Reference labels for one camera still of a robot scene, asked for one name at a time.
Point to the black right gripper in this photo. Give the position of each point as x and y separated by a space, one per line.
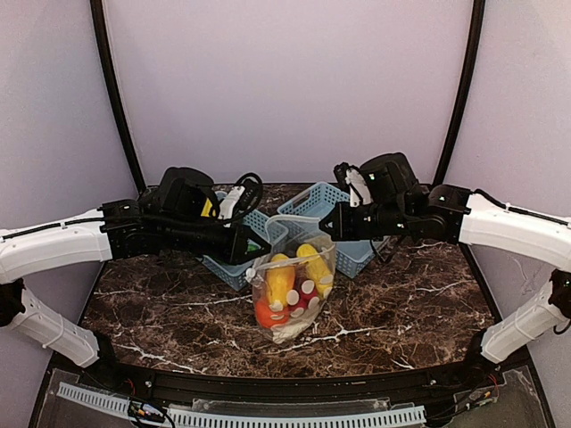
341 221

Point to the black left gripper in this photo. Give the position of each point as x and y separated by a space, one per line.
241 245

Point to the yellow toy corn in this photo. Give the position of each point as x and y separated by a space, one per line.
316 268

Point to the clear dotted zip top bag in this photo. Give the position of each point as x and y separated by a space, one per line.
301 230

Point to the orange toy fruit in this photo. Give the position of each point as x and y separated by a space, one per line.
267 318

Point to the red toy strawberry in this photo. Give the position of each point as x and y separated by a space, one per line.
303 297

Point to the white toy radish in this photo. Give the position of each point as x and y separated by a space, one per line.
290 330

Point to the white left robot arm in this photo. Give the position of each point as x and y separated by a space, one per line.
182 213

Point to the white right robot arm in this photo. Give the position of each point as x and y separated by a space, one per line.
386 199

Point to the small blue perforated basket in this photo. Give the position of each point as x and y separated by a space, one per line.
234 274

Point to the yellow green toy banana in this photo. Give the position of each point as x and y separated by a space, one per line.
210 209

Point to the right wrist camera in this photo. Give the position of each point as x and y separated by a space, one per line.
351 181

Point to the black front table rail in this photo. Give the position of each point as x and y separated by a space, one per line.
429 385

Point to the white slotted cable duct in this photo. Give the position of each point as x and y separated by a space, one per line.
206 413

